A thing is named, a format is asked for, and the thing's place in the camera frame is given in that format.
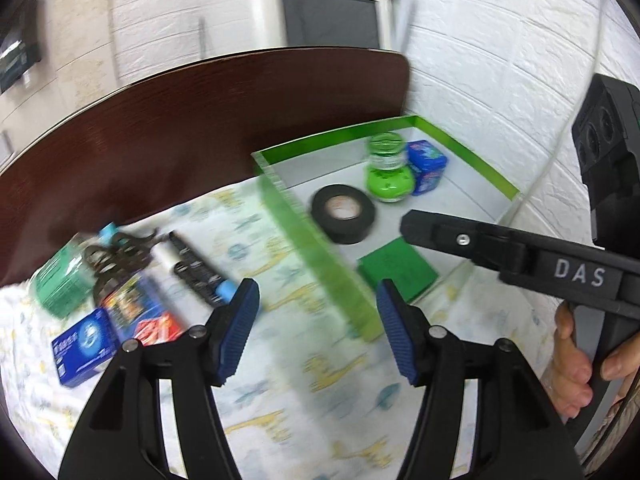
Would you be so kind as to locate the person's right hand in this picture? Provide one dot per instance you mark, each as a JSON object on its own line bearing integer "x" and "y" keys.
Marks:
{"x": 575, "y": 360}

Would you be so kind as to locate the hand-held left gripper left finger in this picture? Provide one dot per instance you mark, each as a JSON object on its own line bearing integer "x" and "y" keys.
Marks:
{"x": 235, "y": 330}

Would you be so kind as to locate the blue medicine box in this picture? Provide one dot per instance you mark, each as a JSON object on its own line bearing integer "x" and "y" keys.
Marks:
{"x": 82, "y": 350}

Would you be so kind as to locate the black tape roll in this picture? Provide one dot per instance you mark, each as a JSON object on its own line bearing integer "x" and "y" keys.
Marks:
{"x": 350, "y": 232}

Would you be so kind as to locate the giraffe printed cloth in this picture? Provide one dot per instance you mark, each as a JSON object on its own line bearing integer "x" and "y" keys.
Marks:
{"x": 300, "y": 385}

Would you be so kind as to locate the white green mosquito repellent plug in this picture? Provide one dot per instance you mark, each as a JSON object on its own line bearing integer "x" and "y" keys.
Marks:
{"x": 390, "y": 182}

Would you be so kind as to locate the white flat panel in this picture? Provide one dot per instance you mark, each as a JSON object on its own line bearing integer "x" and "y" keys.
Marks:
{"x": 402, "y": 20}

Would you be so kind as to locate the brown wooden board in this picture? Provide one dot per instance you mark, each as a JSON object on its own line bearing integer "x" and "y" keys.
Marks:
{"x": 175, "y": 135}

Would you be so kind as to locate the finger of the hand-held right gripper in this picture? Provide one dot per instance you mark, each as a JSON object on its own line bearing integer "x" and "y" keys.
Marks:
{"x": 450, "y": 240}

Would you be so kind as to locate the small green box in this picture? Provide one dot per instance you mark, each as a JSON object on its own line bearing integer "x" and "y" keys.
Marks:
{"x": 395, "y": 265}

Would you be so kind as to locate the green cardboard box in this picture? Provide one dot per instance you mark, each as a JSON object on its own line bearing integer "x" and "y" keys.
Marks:
{"x": 325, "y": 170}

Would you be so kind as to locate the plastic bottle with green label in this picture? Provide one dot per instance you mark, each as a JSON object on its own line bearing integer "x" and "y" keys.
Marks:
{"x": 60, "y": 280}

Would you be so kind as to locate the blue red card pack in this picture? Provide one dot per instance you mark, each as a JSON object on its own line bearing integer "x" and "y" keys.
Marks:
{"x": 140, "y": 310}

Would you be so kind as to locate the black scissors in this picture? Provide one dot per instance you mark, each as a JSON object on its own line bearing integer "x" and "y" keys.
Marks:
{"x": 120, "y": 260}

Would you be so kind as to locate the blue mint box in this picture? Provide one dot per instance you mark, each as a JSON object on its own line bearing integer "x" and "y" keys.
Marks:
{"x": 425, "y": 170}

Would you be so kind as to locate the black marker with blue cap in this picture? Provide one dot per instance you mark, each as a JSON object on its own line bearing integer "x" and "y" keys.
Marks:
{"x": 225, "y": 294}

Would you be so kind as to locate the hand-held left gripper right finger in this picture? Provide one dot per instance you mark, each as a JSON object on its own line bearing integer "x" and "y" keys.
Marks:
{"x": 400, "y": 330}

